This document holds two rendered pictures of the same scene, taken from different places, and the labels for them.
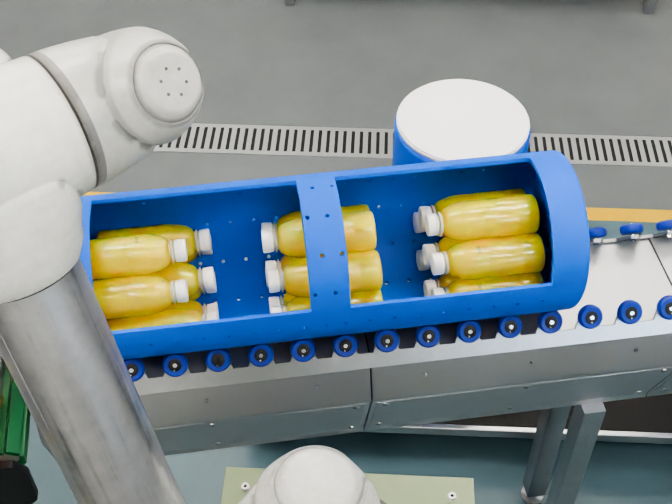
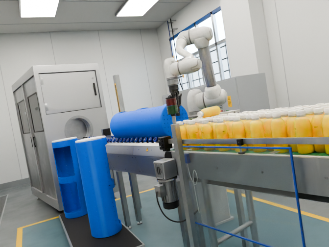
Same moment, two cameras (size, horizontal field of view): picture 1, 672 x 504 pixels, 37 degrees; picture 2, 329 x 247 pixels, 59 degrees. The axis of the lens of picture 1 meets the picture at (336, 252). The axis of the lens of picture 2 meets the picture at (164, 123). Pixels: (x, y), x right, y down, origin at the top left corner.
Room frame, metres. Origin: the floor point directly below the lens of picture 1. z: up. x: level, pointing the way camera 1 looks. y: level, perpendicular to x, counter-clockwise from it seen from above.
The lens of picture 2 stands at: (2.29, 2.40, 1.20)
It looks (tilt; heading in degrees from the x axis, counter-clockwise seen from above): 3 degrees down; 241
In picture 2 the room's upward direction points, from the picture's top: 9 degrees counter-clockwise
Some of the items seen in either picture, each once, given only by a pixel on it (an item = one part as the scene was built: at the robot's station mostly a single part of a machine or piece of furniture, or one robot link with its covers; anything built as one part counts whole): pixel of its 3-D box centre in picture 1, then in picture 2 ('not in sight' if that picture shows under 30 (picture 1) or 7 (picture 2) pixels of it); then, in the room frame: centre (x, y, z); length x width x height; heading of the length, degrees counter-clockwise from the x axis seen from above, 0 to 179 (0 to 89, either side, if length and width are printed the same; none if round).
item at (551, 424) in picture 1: (549, 429); (123, 199); (1.34, -0.51, 0.31); 0.06 x 0.06 x 0.63; 8
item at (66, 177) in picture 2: not in sight; (71, 177); (1.73, -1.07, 0.59); 0.28 x 0.28 x 0.88
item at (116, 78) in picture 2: not in sight; (127, 142); (1.00, -1.01, 0.85); 0.06 x 0.06 x 1.70; 8
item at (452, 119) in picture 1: (462, 120); (90, 138); (1.63, -0.27, 1.03); 0.28 x 0.28 x 0.01
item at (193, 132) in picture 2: not in sight; (194, 136); (1.23, 0.84, 0.99); 0.07 x 0.07 x 0.18
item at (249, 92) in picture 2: not in sight; (210, 130); (-0.59, -1.39, 0.72); 2.15 x 0.54 x 1.45; 87
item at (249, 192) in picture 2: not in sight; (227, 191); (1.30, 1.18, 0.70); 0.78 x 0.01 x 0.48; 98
